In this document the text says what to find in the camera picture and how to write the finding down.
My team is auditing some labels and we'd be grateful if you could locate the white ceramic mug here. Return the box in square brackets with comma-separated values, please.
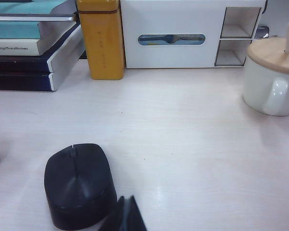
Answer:
[242, 54, 289, 117]

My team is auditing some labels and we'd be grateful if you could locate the white book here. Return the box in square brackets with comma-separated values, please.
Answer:
[0, 23, 81, 57]

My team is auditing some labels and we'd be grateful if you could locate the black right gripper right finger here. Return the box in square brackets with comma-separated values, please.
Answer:
[121, 195, 147, 231]

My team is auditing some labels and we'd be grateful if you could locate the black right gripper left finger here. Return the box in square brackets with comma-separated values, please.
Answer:
[102, 196, 126, 231]

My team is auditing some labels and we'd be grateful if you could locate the yellow tin canister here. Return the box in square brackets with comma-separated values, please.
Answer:
[76, 0, 125, 80]

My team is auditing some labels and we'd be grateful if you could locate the round wooden mug lid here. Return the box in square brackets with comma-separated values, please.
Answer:
[246, 36, 289, 71]

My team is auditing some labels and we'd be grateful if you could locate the black computer mouse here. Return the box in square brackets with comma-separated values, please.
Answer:
[43, 143, 118, 231]

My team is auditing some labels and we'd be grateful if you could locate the teal book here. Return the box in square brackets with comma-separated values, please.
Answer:
[0, 20, 78, 40]

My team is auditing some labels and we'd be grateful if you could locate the white tissue box organizer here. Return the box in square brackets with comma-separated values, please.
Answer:
[120, 0, 268, 69]

